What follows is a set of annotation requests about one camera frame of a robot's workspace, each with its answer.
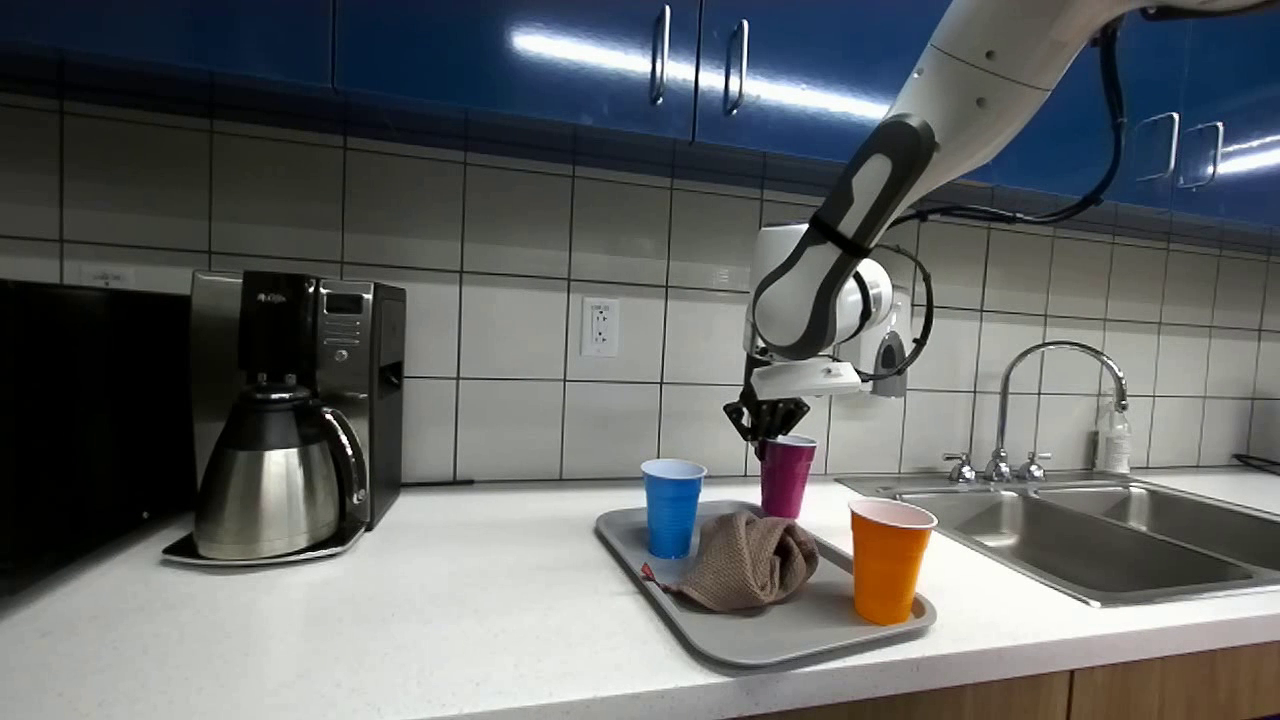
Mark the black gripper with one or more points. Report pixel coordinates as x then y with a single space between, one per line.
766 408

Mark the mauve plastic cup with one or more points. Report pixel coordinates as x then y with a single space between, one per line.
784 480

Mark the orange plastic cup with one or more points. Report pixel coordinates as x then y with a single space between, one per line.
891 567

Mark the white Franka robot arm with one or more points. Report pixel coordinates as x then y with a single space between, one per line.
960 95

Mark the blue plastic cup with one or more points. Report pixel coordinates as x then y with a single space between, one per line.
674 512

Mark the gray plastic tray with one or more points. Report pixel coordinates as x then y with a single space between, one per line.
802 633

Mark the brown crumpled cloth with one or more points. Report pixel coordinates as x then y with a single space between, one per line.
746 561

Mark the chrome gooseneck faucet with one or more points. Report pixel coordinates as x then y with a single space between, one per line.
1011 387

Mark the translucent soap bottle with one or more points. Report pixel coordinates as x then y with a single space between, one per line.
1114 446

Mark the stainless steel double sink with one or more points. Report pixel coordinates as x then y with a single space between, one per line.
1121 541

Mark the black coffee maker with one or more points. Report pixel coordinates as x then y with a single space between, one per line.
352 362

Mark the wooden lower cabinets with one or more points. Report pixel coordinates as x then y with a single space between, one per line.
1173 685

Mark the stainless steel coffee carafe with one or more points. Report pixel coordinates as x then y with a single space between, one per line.
266 486

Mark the blue upper cabinets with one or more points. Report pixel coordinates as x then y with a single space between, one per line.
402 52

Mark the black microwave oven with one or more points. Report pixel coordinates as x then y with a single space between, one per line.
82 426

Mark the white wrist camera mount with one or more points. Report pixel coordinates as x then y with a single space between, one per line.
812 381

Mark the white wall outlet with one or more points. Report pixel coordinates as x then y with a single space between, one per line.
600 324

